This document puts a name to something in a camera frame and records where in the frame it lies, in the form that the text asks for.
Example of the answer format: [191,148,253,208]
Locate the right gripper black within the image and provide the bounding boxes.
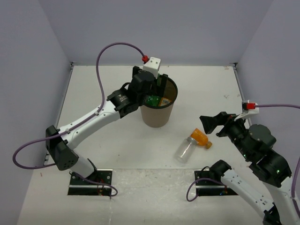
[199,110,252,158]

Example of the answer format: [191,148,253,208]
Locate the orange bottle with label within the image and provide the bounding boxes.
[158,97,172,107]

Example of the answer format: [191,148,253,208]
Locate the green bottle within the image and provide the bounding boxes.
[146,96,161,107]
[157,74,162,87]

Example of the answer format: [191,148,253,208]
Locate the clear plastic bottle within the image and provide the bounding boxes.
[174,137,197,164]

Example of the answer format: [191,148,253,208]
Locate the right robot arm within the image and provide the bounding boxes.
[200,112,300,225]

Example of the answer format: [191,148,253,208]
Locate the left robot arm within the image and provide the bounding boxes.
[45,66,168,184]

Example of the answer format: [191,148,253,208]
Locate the brown cardboard bin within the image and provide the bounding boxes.
[140,77,178,128]

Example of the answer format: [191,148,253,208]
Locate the orange bottle near clear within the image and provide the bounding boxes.
[190,128,212,149]

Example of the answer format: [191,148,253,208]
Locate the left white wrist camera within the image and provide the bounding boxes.
[142,57,161,78]

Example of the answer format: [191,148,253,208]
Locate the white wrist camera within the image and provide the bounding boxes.
[142,57,161,78]
[234,100,259,121]

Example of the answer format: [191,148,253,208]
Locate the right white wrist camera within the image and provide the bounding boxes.
[234,100,259,121]

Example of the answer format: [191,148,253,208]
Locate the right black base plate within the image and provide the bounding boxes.
[195,180,238,196]

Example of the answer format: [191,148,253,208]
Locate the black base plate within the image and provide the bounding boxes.
[67,169,113,196]
[195,180,238,196]

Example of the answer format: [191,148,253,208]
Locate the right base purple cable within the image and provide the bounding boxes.
[185,177,225,202]

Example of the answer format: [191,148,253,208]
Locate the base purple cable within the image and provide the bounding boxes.
[185,177,225,202]
[72,174,118,197]

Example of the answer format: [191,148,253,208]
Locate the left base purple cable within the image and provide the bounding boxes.
[72,174,118,197]

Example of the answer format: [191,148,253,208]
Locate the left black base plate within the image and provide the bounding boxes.
[67,169,113,196]

